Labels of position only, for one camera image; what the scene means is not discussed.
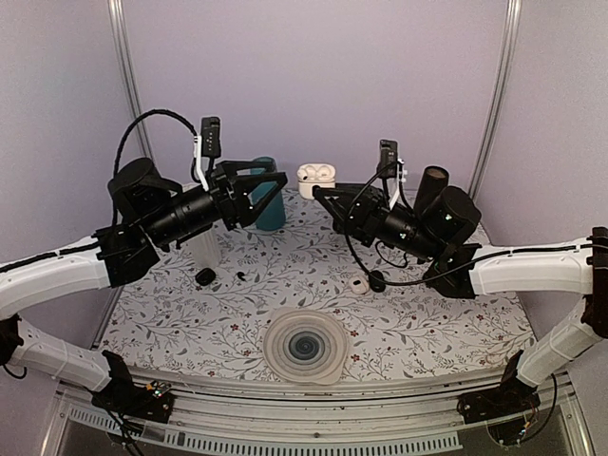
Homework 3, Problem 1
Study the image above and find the small black earbud case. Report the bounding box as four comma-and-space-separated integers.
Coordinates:
195, 268, 217, 286

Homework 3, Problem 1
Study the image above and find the swirl patterned ceramic plate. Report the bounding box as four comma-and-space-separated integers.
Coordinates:
262, 309, 350, 386

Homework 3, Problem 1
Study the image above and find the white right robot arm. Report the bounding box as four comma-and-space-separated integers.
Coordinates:
313, 184, 607, 414

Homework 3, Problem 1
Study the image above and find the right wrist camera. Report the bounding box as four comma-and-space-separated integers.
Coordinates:
374, 139, 409, 210

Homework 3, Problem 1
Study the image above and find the right aluminium frame post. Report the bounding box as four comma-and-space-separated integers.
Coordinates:
467, 0, 523, 200

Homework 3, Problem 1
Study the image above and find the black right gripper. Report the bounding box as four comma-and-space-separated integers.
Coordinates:
315, 181, 444, 263

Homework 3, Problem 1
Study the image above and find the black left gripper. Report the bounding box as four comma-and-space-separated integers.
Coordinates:
144, 161, 288, 247

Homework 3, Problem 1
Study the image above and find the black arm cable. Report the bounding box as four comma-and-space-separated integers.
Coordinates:
344, 165, 593, 288
111, 108, 199, 224

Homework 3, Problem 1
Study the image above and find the white ribbed vase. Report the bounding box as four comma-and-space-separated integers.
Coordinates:
182, 225, 221, 269

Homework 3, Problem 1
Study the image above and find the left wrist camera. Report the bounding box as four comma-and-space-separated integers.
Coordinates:
191, 116, 221, 190

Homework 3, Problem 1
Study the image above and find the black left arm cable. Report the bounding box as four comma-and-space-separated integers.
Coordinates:
111, 108, 199, 224

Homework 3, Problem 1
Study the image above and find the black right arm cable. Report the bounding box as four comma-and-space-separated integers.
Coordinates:
344, 165, 593, 288

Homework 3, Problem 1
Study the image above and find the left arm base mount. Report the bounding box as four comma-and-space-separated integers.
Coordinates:
91, 351, 175, 424

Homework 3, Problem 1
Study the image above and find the teal tall vase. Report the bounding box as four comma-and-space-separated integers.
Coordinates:
251, 182, 286, 232

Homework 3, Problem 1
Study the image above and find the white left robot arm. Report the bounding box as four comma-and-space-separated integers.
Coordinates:
1, 158, 287, 412

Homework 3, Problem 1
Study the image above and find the left aluminium frame post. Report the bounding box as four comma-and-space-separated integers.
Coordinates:
106, 0, 156, 162

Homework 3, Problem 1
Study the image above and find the black round earbud case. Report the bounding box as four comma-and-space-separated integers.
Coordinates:
368, 270, 387, 293

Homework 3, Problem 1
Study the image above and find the aluminium frame post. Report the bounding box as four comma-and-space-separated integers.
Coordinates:
467, 0, 523, 200
106, 0, 156, 162

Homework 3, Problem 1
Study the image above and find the white earbud charging case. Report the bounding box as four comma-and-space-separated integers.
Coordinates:
296, 163, 336, 200

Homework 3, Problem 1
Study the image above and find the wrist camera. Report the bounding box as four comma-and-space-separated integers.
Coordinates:
191, 116, 221, 190
374, 139, 409, 210

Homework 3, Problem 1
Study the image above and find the small white earbud case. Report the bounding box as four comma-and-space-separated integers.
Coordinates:
349, 276, 370, 295

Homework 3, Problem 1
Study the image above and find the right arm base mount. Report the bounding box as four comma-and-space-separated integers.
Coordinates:
456, 350, 541, 424

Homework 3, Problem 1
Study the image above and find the black tall cylinder vase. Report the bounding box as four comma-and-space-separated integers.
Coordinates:
413, 165, 449, 217

